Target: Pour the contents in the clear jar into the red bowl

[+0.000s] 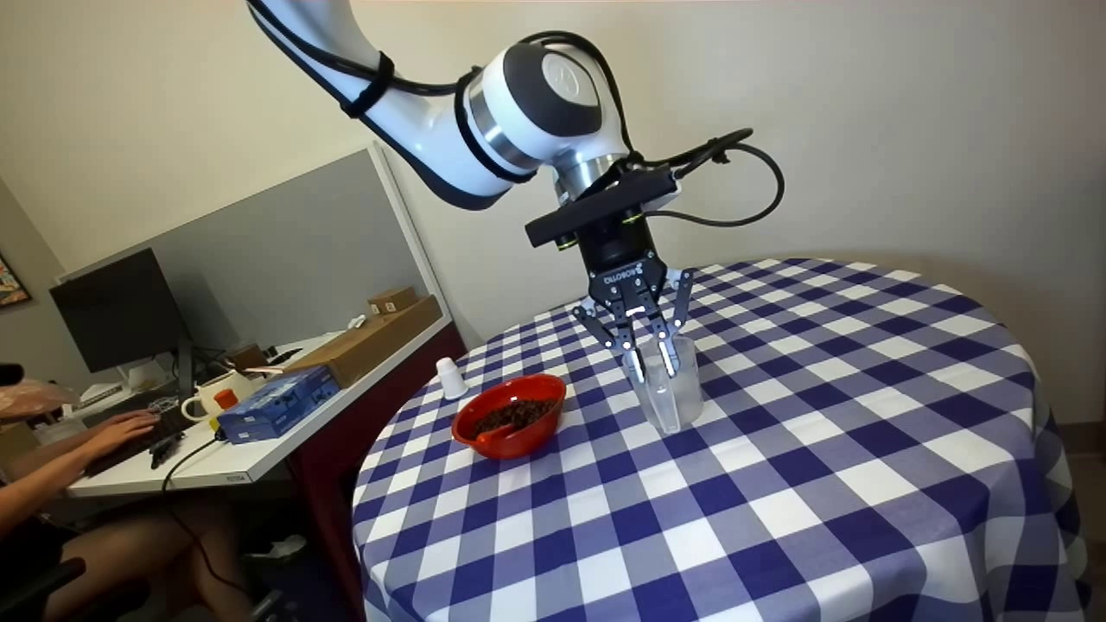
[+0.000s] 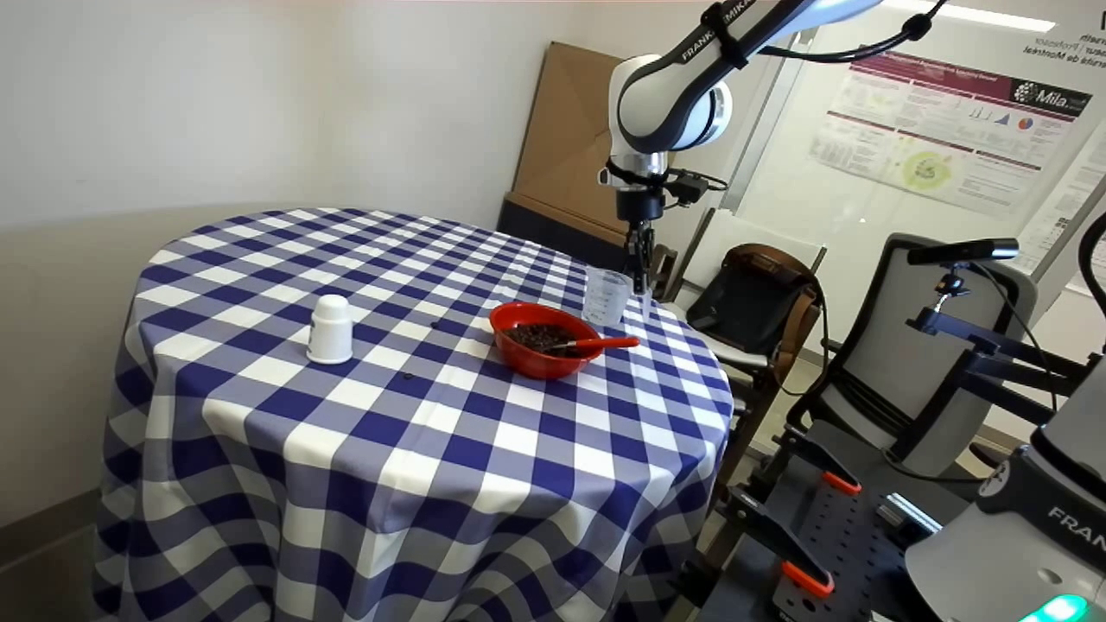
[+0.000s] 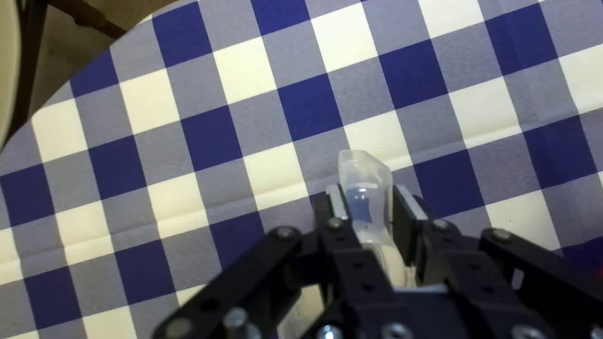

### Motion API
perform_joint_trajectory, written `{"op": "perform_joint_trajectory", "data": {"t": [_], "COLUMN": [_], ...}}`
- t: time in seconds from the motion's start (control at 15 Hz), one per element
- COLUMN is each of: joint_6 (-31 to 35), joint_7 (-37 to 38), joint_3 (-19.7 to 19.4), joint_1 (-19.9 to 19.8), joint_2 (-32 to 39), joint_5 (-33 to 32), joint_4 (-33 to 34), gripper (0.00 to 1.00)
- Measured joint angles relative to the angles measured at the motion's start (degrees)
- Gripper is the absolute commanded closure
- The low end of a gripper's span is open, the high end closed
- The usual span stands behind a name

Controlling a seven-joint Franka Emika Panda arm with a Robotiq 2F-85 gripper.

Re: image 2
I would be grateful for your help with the grey office chair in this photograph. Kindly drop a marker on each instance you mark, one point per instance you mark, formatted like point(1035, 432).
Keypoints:
point(910, 356)

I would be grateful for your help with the blue white checkered tablecloth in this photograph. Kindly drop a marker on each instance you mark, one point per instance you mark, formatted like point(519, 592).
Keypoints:
point(380, 462)

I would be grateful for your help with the clear plastic measuring jar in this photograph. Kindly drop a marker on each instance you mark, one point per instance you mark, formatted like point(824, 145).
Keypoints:
point(605, 302)

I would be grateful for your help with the flat brown cardboard sheet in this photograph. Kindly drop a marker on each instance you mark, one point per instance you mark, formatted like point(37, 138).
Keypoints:
point(565, 138)

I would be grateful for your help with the black low cabinet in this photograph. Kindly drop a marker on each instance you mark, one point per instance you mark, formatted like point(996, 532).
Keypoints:
point(554, 237)

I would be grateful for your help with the dark food in bowl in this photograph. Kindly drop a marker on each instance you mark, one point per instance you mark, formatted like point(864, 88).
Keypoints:
point(547, 335)

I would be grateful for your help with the red bowl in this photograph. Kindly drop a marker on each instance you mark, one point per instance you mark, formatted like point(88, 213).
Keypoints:
point(537, 362)

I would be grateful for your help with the white paper poster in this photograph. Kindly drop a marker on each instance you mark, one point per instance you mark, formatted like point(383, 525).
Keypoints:
point(1074, 45)

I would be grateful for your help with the red spoon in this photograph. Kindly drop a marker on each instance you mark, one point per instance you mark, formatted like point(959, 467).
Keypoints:
point(608, 343)

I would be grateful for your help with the chair with black bag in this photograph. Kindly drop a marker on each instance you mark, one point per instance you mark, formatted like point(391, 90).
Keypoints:
point(746, 305)

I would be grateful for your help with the wall poster with red header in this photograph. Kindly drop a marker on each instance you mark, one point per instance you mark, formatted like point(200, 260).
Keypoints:
point(946, 127)

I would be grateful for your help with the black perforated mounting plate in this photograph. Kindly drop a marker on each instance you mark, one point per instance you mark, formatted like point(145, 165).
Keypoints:
point(850, 537)

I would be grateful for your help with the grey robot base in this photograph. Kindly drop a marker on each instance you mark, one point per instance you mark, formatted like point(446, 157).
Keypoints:
point(1014, 553)

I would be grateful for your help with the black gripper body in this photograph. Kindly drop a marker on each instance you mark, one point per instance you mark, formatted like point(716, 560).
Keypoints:
point(640, 213)

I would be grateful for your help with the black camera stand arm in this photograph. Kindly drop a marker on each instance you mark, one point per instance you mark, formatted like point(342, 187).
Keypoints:
point(1003, 366)

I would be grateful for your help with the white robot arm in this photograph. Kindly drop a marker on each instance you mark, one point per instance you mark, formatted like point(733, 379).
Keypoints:
point(668, 105)

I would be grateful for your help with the small white cup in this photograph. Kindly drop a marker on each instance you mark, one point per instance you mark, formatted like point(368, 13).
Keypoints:
point(328, 334)

